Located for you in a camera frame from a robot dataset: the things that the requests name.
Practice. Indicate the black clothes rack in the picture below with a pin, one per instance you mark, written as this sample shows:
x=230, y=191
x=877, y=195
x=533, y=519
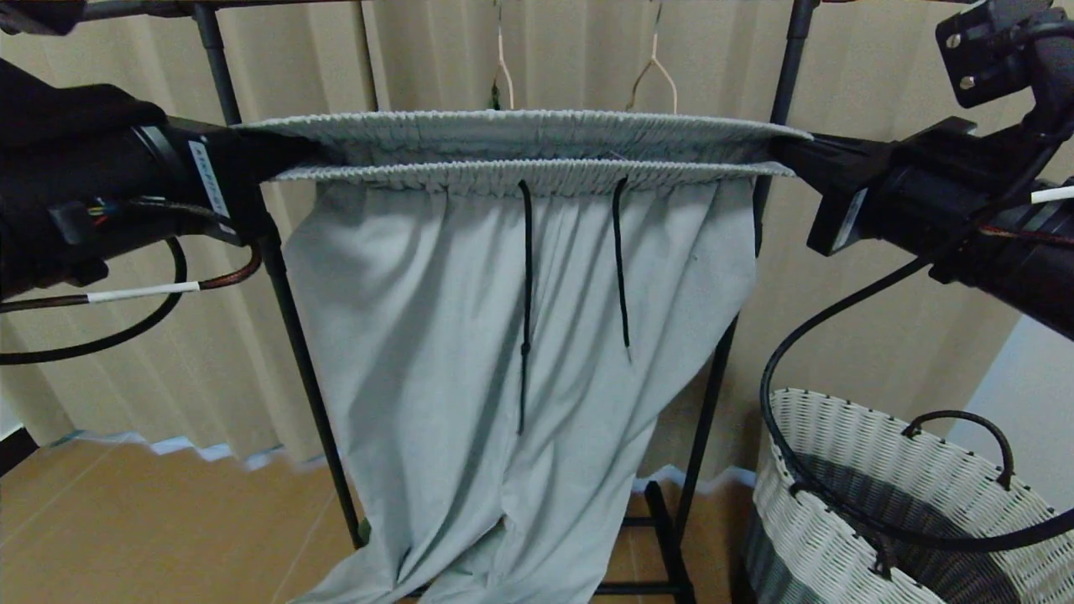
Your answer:
x=293, y=335

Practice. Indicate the pale grey garment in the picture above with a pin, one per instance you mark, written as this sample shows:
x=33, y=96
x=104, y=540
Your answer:
x=461, y=335

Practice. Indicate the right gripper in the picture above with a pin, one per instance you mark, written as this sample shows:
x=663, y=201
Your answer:
x=923, y=201

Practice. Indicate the pink clothes hanger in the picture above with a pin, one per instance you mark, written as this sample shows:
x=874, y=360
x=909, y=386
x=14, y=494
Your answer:
x=501, y=50
x=654, y=59

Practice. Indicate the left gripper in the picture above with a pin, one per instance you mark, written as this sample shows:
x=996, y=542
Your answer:
x=168, y=176

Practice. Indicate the white laundry basket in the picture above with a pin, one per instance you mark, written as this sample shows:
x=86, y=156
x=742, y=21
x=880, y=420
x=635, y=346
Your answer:
x=839, y=503

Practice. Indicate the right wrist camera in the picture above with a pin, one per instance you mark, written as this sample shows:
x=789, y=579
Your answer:
x=982, y=50

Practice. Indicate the beige curtain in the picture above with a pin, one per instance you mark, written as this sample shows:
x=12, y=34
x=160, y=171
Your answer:
x=881, y=67

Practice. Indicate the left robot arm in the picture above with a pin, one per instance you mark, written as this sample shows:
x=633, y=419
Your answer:
x=143, y=293

